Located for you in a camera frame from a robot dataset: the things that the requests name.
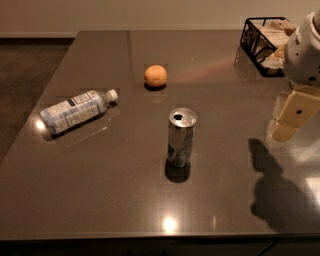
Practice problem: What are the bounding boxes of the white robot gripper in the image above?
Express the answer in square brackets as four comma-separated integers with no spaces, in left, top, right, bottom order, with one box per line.
[266,10,320,142]

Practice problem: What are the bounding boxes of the silver blue redbull can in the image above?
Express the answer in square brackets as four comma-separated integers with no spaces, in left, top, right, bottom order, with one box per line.
[167,108,197,168]

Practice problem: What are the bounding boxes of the wooden blocks in basket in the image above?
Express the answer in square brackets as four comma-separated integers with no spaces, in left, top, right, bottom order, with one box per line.
[246,19,297,76]

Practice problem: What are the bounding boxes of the orange fruit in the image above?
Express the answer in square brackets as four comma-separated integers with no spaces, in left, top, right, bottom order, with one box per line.
[144,65,168,88]

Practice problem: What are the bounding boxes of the clear plastic water bottle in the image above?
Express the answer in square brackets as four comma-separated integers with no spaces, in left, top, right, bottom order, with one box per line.
[39,89,118,135]

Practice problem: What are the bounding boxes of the black wire basket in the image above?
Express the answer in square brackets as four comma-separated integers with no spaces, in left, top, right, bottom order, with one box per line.
[240,16,293,78]

